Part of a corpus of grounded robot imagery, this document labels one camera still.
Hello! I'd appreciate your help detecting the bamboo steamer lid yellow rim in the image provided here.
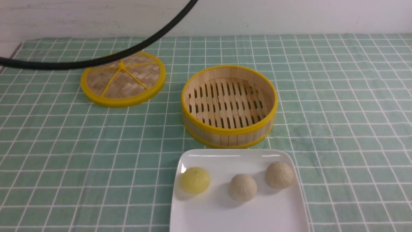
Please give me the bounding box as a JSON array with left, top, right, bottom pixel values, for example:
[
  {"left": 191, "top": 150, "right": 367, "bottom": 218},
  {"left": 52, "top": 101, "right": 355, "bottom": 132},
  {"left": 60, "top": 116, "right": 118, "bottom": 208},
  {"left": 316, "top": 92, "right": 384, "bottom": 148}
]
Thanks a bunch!
[{"left": 80, "top": 52, "right": 166, "bottom": 108}]

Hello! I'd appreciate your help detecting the white steamed bun front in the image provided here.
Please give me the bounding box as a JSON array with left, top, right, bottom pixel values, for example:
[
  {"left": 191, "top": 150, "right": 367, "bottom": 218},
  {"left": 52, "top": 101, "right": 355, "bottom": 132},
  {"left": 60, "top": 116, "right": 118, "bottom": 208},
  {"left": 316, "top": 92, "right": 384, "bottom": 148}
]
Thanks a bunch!
[{"left": 265, "top": 162, "right": 295, "bottom": 189}]

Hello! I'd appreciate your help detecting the white square plate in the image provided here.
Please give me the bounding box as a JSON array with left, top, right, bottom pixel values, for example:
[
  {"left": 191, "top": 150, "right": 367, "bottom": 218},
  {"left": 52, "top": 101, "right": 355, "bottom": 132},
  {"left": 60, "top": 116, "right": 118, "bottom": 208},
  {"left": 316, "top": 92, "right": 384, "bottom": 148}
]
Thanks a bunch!
[{"left": 169, "top": 149, "right": 310, "bottom": 232}]

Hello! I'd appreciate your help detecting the bamboo steamer basket yellow rim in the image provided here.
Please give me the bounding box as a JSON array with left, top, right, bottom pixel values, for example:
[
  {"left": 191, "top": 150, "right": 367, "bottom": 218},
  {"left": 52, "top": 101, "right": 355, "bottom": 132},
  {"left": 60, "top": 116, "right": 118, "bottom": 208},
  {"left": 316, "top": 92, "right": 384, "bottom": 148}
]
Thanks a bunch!
[{"left": 181, "top": 65, "right": 278, "bottom": 149}]

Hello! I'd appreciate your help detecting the thick black cable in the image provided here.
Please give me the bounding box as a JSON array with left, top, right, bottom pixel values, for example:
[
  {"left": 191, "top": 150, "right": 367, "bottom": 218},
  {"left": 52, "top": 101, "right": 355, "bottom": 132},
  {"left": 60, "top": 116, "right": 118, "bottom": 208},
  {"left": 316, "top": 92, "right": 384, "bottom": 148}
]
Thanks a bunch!
[{"left": 0, "top": 0, "right": 199, "bottom": 71}]

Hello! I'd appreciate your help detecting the yellow steamed bun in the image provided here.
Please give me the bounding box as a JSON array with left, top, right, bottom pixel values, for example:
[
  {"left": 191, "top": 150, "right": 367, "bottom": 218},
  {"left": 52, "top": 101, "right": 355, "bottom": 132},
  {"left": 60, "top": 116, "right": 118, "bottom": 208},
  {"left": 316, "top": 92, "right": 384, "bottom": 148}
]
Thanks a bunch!
[{"left": 180, "top": 167, "right": 211, "bottom": 195}]

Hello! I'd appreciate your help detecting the white steamed bun back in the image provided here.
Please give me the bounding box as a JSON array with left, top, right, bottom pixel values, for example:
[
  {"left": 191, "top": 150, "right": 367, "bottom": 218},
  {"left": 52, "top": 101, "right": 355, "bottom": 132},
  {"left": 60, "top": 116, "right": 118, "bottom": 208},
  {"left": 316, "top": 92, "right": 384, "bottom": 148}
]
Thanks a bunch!
[{"left": 229, "top": 174, "right": 258, "bottom": 203}]

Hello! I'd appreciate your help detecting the white steamed bun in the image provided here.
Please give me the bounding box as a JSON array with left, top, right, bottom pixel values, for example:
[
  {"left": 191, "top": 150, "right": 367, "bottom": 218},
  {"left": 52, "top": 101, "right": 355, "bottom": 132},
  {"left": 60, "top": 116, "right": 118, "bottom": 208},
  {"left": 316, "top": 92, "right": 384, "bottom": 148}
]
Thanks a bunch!
[
  {"left": 229, "top": 174, "right": 258, "bottom": 203},
  {"left": 265, "top": 162, "right": 295, "bottom": 189}
]

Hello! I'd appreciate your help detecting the green checkered tablecloth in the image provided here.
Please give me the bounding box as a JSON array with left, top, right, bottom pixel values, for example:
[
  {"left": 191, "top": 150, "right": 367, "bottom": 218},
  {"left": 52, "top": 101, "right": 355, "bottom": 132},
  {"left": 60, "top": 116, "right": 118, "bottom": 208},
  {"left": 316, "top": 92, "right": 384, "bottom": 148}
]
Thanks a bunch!
[{"left": 0, "top": 34, "right": 412, "bottom": 232}]

